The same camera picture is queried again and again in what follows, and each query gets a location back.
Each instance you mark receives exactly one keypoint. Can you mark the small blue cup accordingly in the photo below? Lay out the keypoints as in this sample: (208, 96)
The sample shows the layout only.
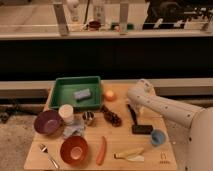
(157, 137)

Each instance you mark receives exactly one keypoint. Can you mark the small metal cup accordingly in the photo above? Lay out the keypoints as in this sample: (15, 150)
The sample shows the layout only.
(88, 117)

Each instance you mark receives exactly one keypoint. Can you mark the blue sponge block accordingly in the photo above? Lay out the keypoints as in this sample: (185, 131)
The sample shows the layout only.
(82, 94)

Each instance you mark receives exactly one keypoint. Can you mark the purple bowl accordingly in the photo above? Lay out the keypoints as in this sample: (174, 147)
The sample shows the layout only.
(47, 122)

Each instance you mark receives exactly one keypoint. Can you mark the orange round fruit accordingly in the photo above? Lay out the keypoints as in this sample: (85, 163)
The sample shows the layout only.
(109, 95)

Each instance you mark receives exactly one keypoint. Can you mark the red bowl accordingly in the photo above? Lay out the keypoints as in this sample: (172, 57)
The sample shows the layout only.
(74, 150)

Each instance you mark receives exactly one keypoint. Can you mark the green plastic tray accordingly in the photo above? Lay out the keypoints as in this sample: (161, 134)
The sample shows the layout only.
(63, 89)

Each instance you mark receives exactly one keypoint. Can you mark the dark grape bunch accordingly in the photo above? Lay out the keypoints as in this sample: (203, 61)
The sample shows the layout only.
(111, 117)

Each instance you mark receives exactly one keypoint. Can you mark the white cylindrical cup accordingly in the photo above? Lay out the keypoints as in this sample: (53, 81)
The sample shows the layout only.
(67, 113)

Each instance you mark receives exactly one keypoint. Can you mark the metal fork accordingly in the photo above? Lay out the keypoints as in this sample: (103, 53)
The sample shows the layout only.
(44, 149)

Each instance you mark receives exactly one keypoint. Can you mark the wooden board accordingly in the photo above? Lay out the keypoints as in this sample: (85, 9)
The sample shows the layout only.
(118, 139)

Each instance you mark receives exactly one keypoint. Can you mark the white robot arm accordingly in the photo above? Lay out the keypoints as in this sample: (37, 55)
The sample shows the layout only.
(197, 119)

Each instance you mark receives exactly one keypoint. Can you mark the peeled banana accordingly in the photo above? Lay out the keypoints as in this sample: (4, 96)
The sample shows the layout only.
(133, 155)

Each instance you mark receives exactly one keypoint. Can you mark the orange carrot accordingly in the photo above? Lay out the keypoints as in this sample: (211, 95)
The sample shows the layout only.
(102, 151)

